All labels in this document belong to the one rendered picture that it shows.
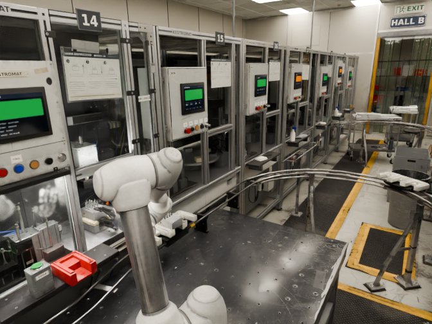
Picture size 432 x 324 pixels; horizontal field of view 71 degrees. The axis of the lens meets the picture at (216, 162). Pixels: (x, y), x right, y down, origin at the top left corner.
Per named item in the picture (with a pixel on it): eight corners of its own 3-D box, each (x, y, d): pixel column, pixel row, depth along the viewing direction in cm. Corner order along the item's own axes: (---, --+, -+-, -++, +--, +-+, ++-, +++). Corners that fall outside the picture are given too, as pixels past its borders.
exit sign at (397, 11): (423, 11, 703) (425, 2, 697) (394, 15, 735) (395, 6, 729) (423, 11, 706) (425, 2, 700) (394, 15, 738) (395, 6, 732)
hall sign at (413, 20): (425, 26, 708) (427, 13, 701) (389, 28, 748) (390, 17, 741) (425, 26, 711) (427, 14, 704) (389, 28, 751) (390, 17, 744)
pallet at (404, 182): (375, 183, 267) (377, 172, 264) (386, 180, 273) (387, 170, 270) (416, 198, 236) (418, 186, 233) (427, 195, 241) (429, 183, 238)
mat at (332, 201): (324, 258, 294) (324, 257, 293) (269, 241, 325) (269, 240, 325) (385, 140, 760) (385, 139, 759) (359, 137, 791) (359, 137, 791)
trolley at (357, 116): (348, 162, 592) (354, 112, 564) (345, 154, 644) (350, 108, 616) (398, 164, 569) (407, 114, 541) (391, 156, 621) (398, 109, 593)
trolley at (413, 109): (415, 153, 638) (423, 107, 610) (384, 151, 662) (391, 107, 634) (410, 144, 711) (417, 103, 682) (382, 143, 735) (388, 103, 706)
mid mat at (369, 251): (414, 288, 251) (414, 287, 251) (344, 267, 281) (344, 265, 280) (416, 234, 331) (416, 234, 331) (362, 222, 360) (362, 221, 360)
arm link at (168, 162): (167, 163, 128) (137, 170, 120) (180, 136, 114) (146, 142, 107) (180, 189, 123) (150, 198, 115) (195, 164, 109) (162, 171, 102)
